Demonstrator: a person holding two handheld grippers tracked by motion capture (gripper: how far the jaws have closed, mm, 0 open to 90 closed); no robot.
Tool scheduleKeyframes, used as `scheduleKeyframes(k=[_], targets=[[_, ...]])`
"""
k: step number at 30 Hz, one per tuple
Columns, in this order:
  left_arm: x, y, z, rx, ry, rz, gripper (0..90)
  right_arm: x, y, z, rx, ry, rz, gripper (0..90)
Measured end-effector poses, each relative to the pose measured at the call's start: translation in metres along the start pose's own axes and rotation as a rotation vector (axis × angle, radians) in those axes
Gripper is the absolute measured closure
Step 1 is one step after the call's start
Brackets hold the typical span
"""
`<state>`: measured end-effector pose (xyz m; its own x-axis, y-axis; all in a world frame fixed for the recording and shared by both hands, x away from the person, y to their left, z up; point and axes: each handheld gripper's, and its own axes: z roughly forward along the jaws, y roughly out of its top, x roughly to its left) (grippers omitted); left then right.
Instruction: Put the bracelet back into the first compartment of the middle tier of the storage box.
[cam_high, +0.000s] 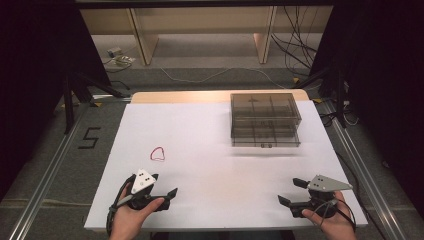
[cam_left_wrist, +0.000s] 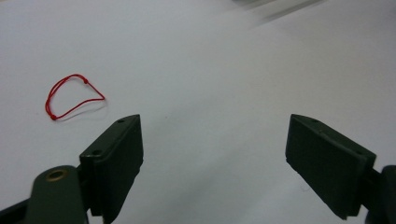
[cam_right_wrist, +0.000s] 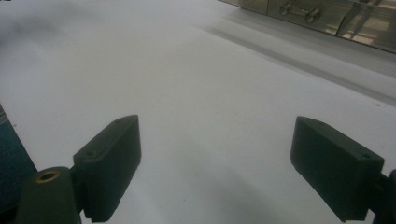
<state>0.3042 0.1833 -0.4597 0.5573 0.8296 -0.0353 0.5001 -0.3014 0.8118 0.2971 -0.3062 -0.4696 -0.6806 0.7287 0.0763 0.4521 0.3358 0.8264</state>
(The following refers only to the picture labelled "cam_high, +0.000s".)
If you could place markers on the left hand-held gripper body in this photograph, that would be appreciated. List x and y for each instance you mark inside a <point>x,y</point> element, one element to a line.
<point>142,182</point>

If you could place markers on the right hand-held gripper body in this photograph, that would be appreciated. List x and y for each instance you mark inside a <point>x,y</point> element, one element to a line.
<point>325,184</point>

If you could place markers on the person's left hand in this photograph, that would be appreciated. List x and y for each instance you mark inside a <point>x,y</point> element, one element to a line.
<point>130,220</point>

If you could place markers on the person's right hand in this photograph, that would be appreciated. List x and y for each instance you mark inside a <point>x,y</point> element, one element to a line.
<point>333,225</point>

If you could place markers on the red rubber band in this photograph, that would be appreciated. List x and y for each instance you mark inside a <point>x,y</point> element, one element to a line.
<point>151,155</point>

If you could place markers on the white table cover sheet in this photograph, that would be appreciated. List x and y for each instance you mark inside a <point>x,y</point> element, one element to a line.
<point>206,170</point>

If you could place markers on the transparent grey drawer box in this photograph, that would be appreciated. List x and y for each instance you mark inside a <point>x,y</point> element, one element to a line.
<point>265,120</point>

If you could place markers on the yellow tape mark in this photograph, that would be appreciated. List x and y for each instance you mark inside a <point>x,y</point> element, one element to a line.
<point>317,100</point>
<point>296,80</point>

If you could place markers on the black tripod stand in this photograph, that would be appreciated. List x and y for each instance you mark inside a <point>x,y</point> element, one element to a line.
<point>339,96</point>
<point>69,100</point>

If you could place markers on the black curtain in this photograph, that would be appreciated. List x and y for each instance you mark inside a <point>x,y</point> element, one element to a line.
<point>33,66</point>
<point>386,83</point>

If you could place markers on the grey power adapter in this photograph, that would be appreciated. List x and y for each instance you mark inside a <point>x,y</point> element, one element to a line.
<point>114,52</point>

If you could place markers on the light wooden desk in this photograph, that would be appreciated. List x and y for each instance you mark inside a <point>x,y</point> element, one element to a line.
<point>206,18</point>

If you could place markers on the aluminium floor rail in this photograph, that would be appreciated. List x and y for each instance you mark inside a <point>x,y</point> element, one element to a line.
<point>366,186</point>
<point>43,186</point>

